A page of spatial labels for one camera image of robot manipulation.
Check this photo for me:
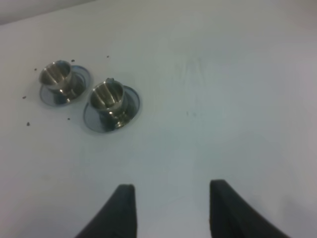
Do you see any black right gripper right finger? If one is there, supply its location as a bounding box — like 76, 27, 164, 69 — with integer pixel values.
209, 179, 288, 238

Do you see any left stainless steel teacup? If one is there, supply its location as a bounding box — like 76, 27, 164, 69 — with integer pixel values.
39, 60, 73, 96

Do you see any steel cup saucer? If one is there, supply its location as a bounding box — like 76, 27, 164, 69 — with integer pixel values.
39, 65, 92, 107
83, 86, 142, 133

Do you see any left steel cup saucer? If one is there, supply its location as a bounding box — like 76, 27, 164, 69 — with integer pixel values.
39, 65, 92, 107

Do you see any right steel cup saucer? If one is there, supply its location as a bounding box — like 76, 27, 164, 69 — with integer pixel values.
83, 86, 142, 133

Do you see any right stainless steel teacup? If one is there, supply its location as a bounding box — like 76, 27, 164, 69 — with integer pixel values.
89, 78, 128, 131

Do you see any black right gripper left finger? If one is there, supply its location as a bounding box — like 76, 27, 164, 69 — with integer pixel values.
77, 184, 137, 238

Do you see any stainless steel teacup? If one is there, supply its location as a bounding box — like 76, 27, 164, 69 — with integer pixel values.
89, 78, 128, 131
39, 60, 73, 96

